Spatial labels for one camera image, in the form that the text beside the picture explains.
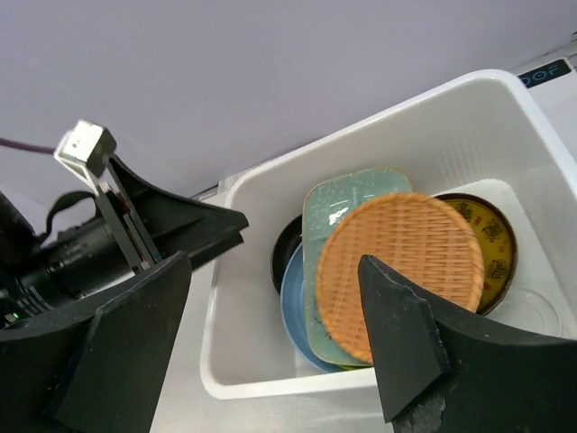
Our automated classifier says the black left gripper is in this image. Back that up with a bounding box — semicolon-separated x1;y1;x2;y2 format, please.
1;156;249;316

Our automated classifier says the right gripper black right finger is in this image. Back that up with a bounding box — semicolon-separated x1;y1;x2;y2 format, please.
358;255;576;432

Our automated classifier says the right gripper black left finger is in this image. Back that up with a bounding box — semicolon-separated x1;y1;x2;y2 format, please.
1;253;191;432

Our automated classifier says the black round plate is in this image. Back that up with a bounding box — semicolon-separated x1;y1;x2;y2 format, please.
270;216;302;294

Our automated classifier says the orange woven round plate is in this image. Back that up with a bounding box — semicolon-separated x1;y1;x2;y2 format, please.
315;192;484;364

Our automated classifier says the light blue round plate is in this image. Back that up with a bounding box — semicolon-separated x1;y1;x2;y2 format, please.
279;244;345;373

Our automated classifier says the yellow patterned plate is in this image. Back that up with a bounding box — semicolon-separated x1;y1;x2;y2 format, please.
436;193;517;316

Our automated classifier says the celadon rectangular plate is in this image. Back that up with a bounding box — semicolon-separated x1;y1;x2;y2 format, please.
302;168;413;370

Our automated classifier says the white plastic bin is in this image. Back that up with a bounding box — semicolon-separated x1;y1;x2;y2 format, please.
200;70;576;400

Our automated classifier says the blue label sticker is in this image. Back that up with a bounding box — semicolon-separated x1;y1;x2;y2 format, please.
517;59;573;88

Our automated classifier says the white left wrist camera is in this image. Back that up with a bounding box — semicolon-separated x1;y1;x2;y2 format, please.
53;119;117;196

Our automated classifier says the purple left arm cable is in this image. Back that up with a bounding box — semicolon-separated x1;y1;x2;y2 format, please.
0;137;58;155

